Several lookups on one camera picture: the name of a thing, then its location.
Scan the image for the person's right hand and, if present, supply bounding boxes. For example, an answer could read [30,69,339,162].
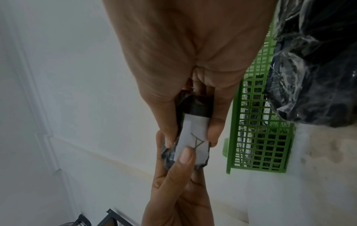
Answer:
[102,0,278,149]

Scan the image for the person's left hand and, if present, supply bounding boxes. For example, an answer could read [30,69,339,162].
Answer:
[140,129,216,226]

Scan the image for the packet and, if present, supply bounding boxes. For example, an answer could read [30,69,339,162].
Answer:
[161,89,216,172]

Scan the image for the green plastic basket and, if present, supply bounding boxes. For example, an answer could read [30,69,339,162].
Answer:
[222,20,296,175]

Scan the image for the black packets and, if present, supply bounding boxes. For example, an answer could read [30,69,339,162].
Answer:
[263,0,357,129]

